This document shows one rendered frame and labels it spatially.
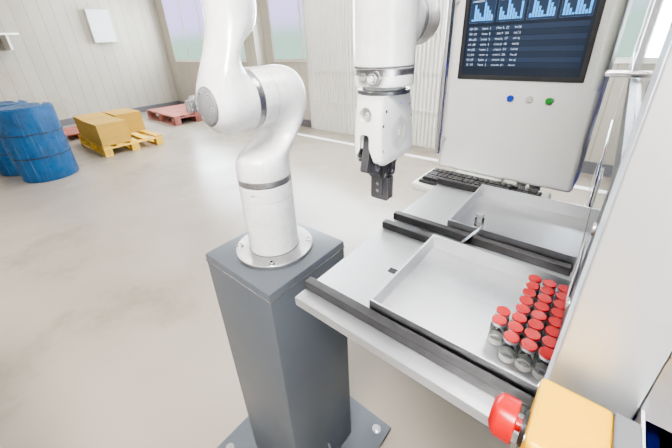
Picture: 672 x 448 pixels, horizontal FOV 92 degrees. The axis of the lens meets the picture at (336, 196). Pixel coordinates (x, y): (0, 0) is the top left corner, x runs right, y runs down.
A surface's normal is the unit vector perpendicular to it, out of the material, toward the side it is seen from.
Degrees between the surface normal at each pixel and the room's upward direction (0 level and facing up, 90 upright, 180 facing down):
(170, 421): 0
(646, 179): 90
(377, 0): 90
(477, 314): 0
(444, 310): 0
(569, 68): 90
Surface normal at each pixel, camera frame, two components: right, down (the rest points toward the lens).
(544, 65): -0.66, 0.35
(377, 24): -0.35, 0.42
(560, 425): -0.04, -0.90
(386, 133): 0.71, 0.26
